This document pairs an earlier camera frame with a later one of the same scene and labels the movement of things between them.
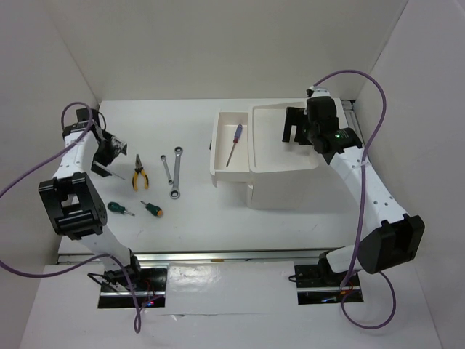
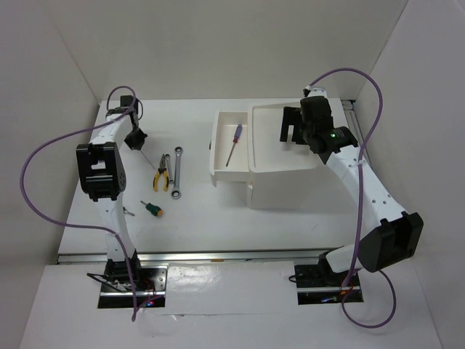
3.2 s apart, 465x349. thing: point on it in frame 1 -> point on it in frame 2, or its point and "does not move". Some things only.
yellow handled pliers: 139,169 -> 162,169
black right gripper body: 304,130 does not move
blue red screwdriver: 235,140 does not move
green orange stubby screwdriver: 154,209 does not move
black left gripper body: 107,151 -> 135,138
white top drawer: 238,169 does not move
